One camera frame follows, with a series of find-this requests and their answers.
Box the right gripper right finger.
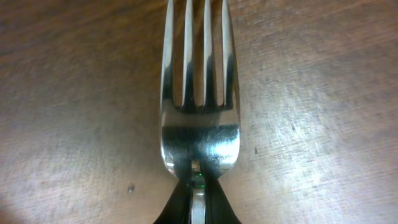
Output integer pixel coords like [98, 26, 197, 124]
[201, 164, 241, 224]

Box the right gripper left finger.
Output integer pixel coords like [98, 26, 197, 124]
[154, 160, 192, 224]

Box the steel fork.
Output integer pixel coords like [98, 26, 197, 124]
[159, 1, 241, 223]

